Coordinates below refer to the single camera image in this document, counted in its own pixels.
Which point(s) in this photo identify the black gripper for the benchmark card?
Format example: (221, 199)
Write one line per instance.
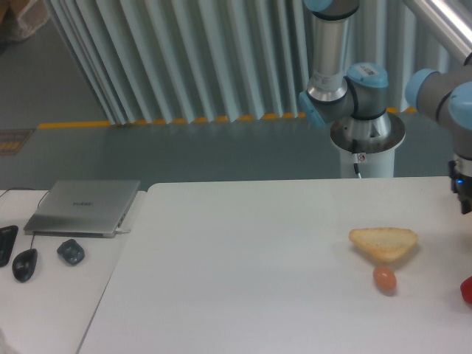
(459, 172)

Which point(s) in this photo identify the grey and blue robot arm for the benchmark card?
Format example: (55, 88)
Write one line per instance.
(353, 100)

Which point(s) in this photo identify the red pepper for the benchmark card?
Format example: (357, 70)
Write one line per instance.
(466, 290)

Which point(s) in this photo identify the toasted bread slice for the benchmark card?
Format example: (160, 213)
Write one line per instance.
(385, 244)

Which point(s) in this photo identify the brown egg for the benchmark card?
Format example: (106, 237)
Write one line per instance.
(384, 278)

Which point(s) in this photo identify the white folding screen partition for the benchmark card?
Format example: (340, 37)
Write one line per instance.
(223, 60)

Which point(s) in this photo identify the silver closed laptop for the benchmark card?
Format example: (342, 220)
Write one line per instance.
(91, 208)

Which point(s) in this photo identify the dark grey earbuds case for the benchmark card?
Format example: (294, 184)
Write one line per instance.
(71, 252)

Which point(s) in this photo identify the black computer mouse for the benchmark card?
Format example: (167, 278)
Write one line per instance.
(24, 264)

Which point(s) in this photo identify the black keyboard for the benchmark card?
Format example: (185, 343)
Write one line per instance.
(7, 240)

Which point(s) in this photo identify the brown cardboard box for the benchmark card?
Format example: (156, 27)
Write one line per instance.
(22, 19)

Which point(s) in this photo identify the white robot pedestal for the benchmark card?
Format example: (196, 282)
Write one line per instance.
(367, 165)

